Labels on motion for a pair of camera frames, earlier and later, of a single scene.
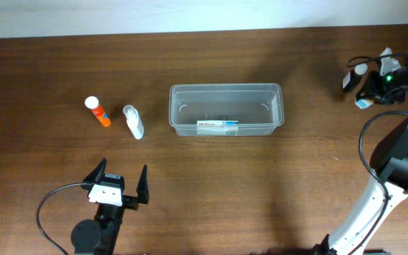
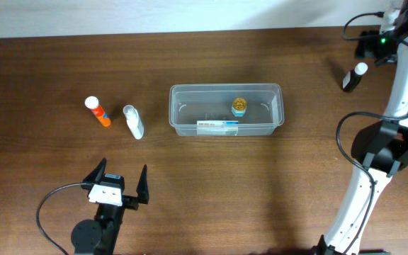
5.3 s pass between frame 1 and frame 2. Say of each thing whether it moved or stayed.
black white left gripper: stayed
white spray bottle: stayed
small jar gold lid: moved
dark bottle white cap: stayed
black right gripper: moved
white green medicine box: stayed
